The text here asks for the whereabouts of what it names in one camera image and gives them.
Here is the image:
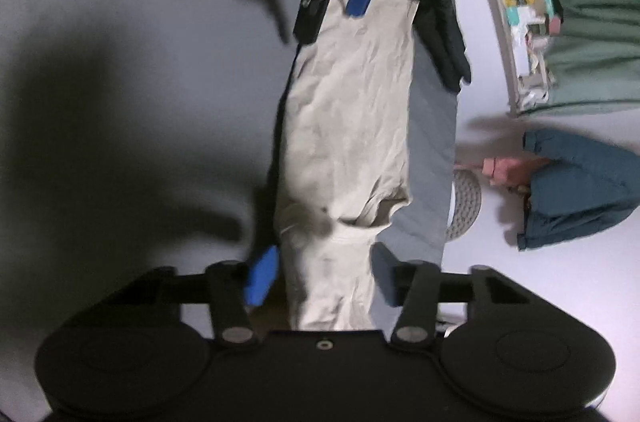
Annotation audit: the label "beige khaki trousers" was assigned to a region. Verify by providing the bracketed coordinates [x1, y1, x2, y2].
[274, 0, 416, 331]

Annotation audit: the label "folded black garment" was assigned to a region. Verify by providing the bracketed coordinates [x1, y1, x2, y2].
[413, 0, 472, 94]

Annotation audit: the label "pink garment on hook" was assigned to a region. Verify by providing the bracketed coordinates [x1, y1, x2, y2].
[454, 157, 551, 187]

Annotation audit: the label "teal white boxes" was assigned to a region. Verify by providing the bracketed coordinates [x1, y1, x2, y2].
[502, 0, 562, 36]

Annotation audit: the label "teal hooded jacket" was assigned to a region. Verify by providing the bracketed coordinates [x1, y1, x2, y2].
[518, 129, 639, 251]

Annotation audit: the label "grey bed sheet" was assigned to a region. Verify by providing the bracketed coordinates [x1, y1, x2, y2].
[0, 0, 459, 333]

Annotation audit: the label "green curtain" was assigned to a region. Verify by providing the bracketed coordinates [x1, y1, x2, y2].
[546, 0, 639, 113]

